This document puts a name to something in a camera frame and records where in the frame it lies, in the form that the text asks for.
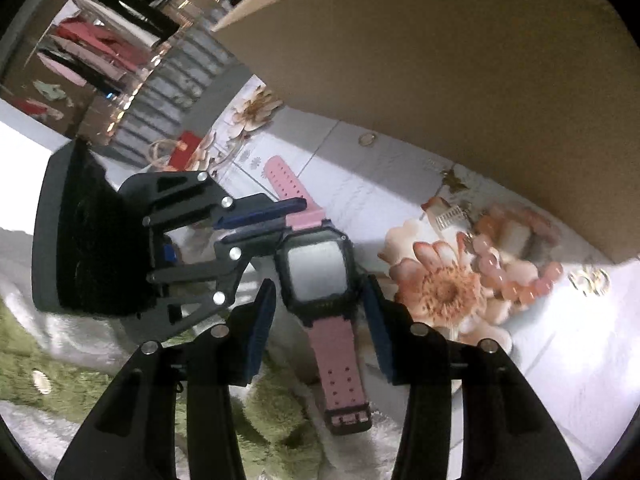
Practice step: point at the grey ribbed panel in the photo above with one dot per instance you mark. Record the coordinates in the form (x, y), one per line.
(170, 90)

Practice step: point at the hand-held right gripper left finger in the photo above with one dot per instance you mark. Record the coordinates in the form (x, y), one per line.
(260, 332)

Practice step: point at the green and white fleece cloth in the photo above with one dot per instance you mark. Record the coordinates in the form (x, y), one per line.
(60, 385)

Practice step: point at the small silver comb charm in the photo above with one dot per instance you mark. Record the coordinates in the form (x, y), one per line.
(450, 217)

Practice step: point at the row of hanging clothes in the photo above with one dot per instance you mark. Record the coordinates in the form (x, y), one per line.
(100, 40)

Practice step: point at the gold looped earring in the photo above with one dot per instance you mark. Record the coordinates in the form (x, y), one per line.
(592, 282)

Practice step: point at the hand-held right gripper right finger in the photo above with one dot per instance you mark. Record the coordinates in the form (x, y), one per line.
(379, 332)

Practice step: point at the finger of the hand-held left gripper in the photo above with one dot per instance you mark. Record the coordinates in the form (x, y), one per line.
(255, 245)
(260, 210)

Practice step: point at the brown cardboard box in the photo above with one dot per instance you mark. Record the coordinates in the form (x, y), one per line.
(425, 60)

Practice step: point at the red gift bag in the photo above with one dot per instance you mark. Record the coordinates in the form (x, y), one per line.
(186, 152)

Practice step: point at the gold star earring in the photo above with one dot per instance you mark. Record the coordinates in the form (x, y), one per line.
(453, 180)

